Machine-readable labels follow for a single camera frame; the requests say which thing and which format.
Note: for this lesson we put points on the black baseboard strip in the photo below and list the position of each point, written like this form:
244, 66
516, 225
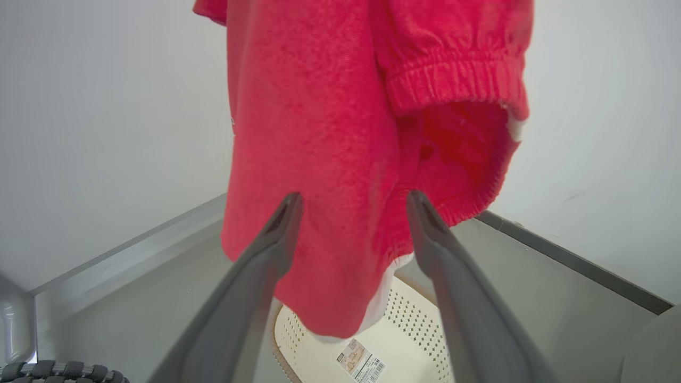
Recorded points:
585, 268

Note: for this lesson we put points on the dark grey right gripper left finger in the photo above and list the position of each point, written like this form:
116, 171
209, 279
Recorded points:
239, 308

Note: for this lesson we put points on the white perforated laundry basket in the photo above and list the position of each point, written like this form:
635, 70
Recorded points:
404, 340

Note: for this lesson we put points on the red shirt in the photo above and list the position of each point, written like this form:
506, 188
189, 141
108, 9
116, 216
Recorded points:
319, 133

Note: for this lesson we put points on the grey wall skirting strip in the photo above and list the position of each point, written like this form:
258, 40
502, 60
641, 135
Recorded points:
133, 255

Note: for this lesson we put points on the paper barcode label sticker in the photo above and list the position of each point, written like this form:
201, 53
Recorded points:
362, 364

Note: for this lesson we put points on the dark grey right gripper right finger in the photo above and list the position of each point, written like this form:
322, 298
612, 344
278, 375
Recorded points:
473, 330

